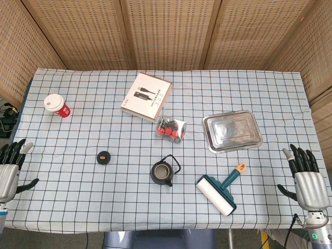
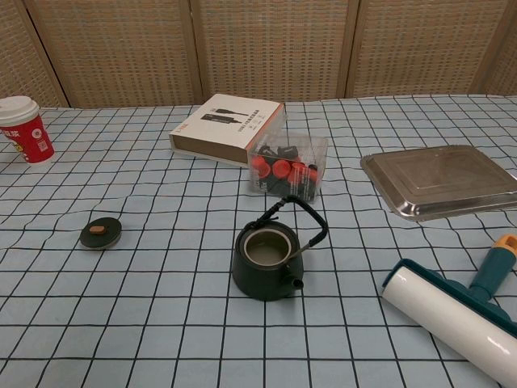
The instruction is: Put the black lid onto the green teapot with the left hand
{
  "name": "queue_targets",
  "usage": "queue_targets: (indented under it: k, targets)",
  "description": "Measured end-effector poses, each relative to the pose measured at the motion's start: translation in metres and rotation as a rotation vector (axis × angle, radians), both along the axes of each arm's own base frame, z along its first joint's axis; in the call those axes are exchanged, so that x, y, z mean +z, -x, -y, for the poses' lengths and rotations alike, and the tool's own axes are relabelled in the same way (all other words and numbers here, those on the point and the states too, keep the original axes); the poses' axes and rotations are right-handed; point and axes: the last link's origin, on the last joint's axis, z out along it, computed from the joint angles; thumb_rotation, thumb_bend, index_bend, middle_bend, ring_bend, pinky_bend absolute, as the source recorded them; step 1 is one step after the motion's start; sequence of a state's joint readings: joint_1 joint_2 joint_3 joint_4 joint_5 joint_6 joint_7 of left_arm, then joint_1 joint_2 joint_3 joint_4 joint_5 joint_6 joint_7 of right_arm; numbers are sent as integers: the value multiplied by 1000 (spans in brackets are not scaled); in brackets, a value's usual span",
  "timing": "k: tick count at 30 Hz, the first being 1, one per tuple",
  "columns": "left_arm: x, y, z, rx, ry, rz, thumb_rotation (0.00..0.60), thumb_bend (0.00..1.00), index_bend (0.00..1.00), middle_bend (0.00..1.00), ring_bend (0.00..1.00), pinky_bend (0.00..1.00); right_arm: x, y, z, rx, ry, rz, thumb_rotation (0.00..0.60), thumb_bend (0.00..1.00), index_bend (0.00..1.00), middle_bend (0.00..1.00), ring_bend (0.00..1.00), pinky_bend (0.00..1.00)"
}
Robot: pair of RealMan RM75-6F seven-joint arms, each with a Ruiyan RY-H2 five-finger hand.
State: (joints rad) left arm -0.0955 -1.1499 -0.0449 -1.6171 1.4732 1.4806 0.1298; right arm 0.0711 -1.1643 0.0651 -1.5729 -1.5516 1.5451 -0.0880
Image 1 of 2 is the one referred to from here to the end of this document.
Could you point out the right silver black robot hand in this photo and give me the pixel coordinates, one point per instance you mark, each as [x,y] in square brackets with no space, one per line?
[310,189]

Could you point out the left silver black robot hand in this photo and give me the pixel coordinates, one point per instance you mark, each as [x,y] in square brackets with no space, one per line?
[7,179]

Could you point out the black round teapot lid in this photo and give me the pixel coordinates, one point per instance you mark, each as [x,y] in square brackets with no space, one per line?
[104,157]

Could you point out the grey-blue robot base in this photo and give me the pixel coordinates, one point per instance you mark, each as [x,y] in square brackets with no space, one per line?
[158,240]

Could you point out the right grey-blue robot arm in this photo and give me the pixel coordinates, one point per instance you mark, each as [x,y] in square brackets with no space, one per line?
[317,230]

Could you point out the red paper cup white lid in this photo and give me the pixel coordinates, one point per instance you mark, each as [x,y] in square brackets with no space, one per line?
[57,105]

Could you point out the woven bamboo screen panel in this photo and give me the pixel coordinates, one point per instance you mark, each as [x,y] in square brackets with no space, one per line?
[311,52]
[20,52]
[168,33]
[254,33]
[324,124]
[85,33]

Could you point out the teal lint roller orange tip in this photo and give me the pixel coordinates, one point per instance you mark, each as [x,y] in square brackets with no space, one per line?
[220,189]

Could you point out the white metal table leg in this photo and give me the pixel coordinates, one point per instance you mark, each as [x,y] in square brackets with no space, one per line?
[230,238]

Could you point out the stainless steel rectangular tray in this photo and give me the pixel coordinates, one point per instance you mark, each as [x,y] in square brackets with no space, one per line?
[232,131]

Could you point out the blue white checkered tablecloth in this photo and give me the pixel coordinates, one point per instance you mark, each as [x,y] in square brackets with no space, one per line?
[103,197]

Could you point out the clear bag red black caps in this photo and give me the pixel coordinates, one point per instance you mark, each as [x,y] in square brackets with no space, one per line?
[171,129]

